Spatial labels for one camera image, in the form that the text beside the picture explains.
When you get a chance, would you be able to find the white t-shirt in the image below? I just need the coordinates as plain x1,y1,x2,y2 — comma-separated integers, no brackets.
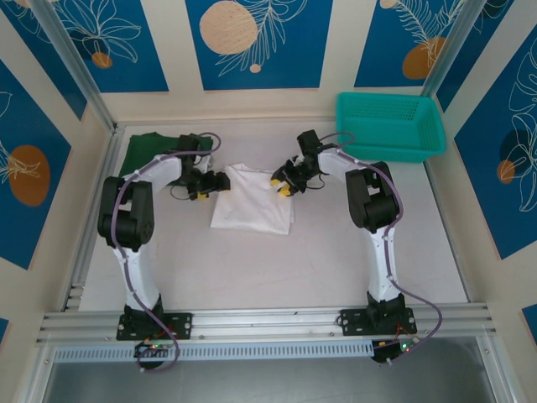
209,162,295,236

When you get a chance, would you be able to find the green folded t-shirt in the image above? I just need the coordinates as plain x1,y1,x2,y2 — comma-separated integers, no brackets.
118,132,213,180

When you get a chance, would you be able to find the teal plastic basket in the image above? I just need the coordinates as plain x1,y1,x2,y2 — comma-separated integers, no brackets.
335,91,446,164

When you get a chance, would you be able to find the aluminium table side rail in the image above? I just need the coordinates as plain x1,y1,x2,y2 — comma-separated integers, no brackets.
58,125,123,314
423,159,472,304

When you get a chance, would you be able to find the blue floral wall panel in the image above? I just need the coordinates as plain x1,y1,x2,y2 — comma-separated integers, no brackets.
52,0,170,94
353,0,467,89
0,58,73,270
435,0,528,113
185,0,335,91
454,31,537,261
0,0,88,122

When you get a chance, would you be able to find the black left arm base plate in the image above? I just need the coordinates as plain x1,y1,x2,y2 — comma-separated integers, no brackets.
116,312,194,342

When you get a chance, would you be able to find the long aluminium mounting rail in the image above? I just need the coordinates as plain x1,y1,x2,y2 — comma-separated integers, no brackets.
35,302,498,346

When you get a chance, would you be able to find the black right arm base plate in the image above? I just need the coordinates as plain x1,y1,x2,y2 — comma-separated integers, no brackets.
338,308,417,337

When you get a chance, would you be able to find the grey slotted cable duct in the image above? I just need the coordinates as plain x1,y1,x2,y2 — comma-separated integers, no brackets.
52,340,377,363

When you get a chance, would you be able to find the aluminium frame post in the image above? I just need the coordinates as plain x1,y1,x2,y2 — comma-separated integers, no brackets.
29,0,118,132
421,0,482,100

